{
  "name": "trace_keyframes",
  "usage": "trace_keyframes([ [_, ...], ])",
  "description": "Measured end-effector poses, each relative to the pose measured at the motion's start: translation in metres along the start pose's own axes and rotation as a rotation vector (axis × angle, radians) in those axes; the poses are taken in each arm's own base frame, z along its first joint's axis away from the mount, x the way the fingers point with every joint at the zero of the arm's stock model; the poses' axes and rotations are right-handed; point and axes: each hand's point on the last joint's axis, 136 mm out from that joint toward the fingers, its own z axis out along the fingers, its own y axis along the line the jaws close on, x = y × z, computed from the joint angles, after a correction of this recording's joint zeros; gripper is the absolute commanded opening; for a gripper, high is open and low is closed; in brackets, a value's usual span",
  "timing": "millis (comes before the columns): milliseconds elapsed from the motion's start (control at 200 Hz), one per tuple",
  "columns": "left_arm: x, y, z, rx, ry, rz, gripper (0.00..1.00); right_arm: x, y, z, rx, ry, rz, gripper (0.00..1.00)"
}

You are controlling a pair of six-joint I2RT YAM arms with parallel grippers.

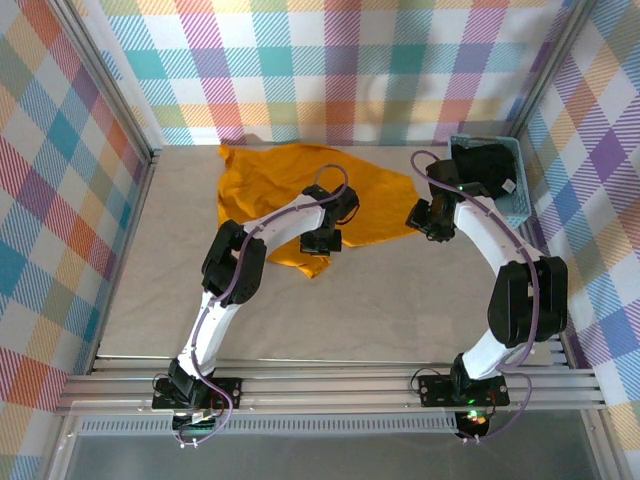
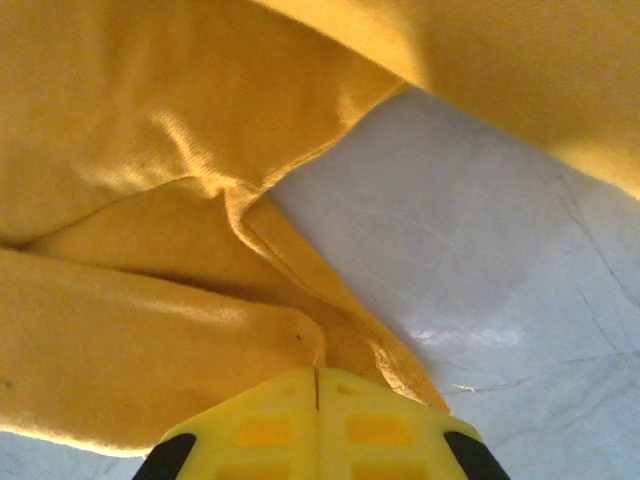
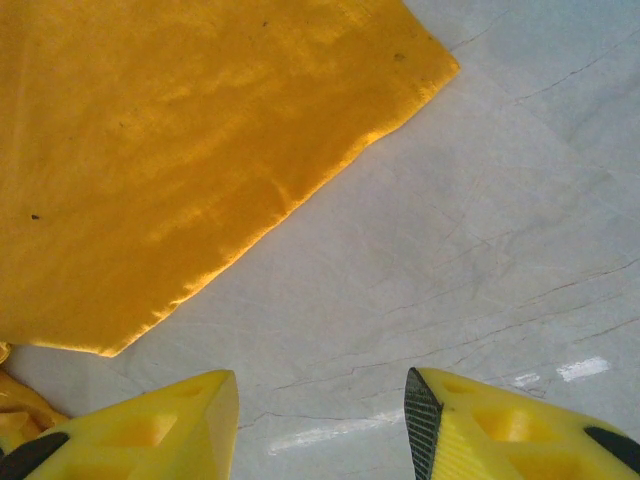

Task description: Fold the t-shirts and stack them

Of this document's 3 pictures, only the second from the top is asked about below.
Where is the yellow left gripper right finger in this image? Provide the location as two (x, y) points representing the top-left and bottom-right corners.
(317, 367), (511, 480)

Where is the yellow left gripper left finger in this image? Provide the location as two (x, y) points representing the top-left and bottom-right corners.
(132, 367), (320, 480)

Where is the yellow t-shirt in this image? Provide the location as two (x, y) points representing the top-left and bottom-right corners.
(0, 0), (640, 459)

